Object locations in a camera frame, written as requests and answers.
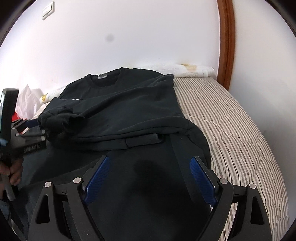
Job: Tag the white wall switch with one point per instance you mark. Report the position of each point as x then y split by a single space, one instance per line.
48 10

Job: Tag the person's left hand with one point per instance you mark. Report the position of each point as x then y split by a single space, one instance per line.
14 172

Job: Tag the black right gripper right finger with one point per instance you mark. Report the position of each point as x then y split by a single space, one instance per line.
250 222

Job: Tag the white plastic shopping bag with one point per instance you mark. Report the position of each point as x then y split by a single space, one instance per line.
28 105

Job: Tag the black sweatshirt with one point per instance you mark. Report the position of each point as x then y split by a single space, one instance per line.
132 117

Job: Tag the striped quilted mattress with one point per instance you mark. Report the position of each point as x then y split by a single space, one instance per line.
238 150

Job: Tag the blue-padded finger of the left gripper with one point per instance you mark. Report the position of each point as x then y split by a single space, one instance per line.
31 123

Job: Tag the brown wooden door frame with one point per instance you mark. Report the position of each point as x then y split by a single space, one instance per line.
227 42

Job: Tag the red paper shopping bag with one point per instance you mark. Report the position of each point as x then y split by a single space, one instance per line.
18 123

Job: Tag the white rolled paper with lemons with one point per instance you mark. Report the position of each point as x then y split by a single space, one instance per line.
178 70

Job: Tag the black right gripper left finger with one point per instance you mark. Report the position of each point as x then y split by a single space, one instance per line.
79 193

